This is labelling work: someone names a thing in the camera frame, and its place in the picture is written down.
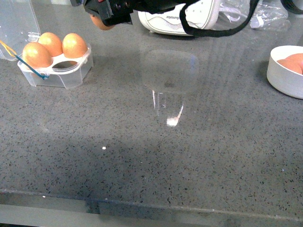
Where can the brown egg front left box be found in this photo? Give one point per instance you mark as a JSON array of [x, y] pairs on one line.
[[36, 55]]

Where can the brown top egg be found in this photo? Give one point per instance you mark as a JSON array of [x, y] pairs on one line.
[[98, 23]]

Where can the brown egg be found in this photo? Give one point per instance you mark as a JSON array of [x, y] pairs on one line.
[[98, 23], [291, 65], [297, 57]]

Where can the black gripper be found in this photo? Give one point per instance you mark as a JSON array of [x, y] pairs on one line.
[[113, 12]]

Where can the brown egg back left box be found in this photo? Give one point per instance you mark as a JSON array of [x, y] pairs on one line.
[[52, 43]]

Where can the clear plastic bag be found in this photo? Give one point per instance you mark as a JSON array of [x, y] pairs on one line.
[[269, 15]]

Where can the yellow twist tie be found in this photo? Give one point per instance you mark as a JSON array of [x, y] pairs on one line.
[[9, 50]]

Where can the clear plastic egg box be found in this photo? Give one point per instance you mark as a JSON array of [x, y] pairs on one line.
[[18, 27]]

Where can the white ceramic bowl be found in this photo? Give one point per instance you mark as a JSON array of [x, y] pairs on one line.
[[281, 78]]

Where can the white Joyoung soymilk maker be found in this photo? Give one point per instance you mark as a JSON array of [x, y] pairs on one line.
[[202, 15]]

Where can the brown egg box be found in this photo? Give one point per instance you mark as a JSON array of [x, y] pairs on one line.
[[36, 55], [52, 43], [74, 46]]

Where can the brown egg left in bowl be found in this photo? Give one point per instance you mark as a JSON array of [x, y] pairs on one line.
[[291, 65]]

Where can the brown egg back right box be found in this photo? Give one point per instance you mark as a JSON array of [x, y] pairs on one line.
[[74, 46]]

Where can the brown egg back in bowl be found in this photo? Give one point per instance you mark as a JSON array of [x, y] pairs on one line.
[[297, 57]]

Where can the blue twist tie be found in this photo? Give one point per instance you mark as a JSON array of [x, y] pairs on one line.
[[32, 69]]

